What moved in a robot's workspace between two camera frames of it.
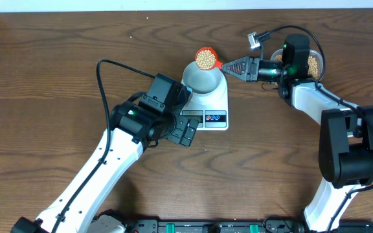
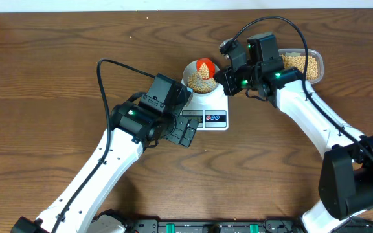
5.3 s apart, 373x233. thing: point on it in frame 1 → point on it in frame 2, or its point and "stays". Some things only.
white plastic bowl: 203,82 stays
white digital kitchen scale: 212,112 stays
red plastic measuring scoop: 206,59 → 205,68
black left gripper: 177,136 stays
